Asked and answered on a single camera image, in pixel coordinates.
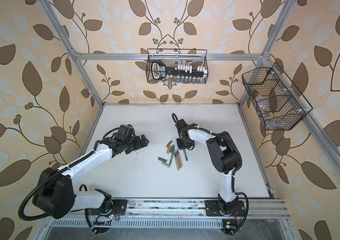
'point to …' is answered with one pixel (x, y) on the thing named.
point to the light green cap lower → (166, 164)
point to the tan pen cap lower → (168, 149)
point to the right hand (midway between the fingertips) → (183, 147)
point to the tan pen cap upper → (169, 143)
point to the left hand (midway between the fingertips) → (144, 142)
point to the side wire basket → (279, 104)
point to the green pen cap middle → (172, 148)
